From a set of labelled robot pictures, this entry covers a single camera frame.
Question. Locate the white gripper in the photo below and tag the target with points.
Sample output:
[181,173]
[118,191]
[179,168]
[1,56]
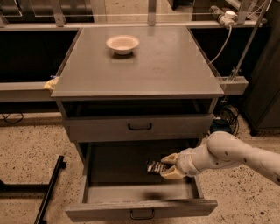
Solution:
[184,164]

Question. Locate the grey drawer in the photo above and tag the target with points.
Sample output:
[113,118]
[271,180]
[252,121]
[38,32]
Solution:
[115,180]
[115,128]

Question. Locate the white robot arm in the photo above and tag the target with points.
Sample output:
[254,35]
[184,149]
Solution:
[222,150]

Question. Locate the grey top drawer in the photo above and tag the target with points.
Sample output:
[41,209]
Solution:
[115,128]

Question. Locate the grey drawer cabinet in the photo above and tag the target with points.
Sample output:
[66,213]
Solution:
[165,75]

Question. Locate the blue box on floor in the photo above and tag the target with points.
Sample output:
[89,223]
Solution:
[220,125]

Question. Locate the dark cabinet right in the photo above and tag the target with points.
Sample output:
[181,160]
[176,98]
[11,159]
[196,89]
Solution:
[261,105]

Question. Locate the white bowl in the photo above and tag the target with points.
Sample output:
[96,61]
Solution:
[122,44]

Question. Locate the yellow tape wad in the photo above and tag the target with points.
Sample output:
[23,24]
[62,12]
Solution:
[50,84]

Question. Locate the thin metal rod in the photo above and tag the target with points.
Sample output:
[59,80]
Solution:
[259,22]

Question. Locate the black metal floor stand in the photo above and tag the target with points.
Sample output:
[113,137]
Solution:
[34,191]

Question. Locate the black middle drawer handle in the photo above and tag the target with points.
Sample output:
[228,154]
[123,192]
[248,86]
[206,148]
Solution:
[142,214]

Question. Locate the black drawer handle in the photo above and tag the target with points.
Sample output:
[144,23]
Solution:
[142,214]
[134,127]

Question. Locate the black top drawer handle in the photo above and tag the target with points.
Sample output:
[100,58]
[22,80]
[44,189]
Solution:
[134,127]

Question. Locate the grey metal bracket right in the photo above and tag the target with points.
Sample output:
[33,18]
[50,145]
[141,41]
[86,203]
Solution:
[233,87]

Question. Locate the grey back frame beam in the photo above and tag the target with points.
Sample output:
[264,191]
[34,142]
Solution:
[77,26]

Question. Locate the grey metal rail left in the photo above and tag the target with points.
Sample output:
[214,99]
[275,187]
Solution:
[24,92]

